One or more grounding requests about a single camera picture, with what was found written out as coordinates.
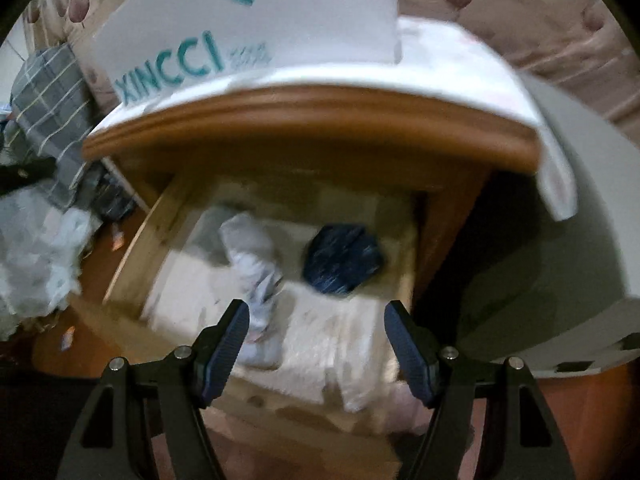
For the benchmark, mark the white leaf-print sheet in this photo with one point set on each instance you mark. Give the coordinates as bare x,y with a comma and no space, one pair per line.
41,247

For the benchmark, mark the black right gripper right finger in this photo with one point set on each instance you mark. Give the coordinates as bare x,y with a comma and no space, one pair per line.
414,350

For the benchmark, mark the white patterned table cover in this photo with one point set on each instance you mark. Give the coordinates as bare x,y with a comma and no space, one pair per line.
438,60

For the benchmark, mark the grey plaid blanket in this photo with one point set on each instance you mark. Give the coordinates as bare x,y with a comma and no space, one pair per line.
52,112

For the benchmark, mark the brown wooden nightstand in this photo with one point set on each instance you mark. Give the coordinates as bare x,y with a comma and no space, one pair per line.
441,152

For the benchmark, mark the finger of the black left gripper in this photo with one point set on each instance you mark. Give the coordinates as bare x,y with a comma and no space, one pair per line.
15,177

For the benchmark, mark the white underwear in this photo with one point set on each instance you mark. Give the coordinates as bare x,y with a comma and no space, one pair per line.
253,258

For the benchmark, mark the leaf-pattern curtain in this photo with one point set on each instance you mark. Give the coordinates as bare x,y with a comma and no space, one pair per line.
578,45

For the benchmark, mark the wooden nightstand drawer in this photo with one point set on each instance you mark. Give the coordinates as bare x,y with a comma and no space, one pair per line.
315,377

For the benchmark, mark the dark blue sparkly garment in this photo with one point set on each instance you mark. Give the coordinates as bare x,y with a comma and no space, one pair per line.
341,257

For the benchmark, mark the orange blue wrapper on floor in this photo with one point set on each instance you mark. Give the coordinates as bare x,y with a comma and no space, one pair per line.
67,338

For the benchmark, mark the white XINCCI shoe box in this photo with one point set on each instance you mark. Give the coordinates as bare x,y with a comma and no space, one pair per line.
153,47

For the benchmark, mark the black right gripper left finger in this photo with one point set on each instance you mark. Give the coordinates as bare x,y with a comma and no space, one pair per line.
216,350

